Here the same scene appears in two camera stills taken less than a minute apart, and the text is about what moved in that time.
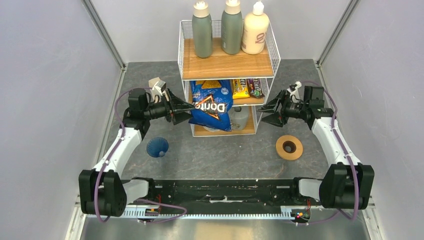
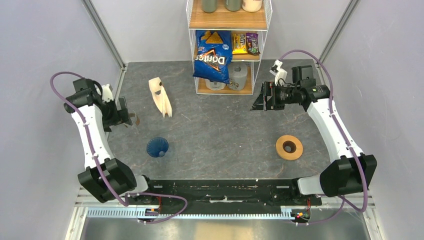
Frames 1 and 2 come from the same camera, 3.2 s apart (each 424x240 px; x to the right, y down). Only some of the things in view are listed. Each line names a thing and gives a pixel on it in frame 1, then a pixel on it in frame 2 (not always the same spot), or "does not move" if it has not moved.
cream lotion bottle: (256, 25) to (252, 5)
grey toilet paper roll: (239, 117) to (238, 72)
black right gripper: (272, 105) to (268, 89)
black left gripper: (177, 103) to (119, 116)
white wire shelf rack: (249, 75) to (227, 47)
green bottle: (202, 26) to (209, 6)
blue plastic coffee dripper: (157, 147) does not move
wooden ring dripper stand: (289, 147) does not move
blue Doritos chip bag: (214, 100) to (213, 55)
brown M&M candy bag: (255, 88) to (252, 40)
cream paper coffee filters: (157, 87) does not move
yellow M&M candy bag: (240, 89) to (239, 43)
